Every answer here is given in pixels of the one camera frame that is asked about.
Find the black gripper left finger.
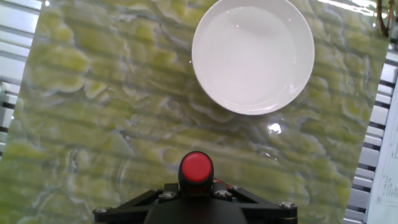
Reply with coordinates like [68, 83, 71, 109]
[92, 182, 180, 224]

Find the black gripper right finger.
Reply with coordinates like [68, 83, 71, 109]
[213, 182, 299, 224]

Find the black ladle spoon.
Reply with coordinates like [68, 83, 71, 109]
[177, 151, 215, 197]

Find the white bowl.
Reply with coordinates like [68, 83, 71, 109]
[191, 0, 315, 116]

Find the green marble pattern mat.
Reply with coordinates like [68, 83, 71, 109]
[0, 0, 391, 224]

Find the printed table paper sheet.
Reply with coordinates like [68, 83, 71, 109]
[363, 77, 398, 224]

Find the red brown wire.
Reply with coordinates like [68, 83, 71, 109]
[376, 0, 396, 37]

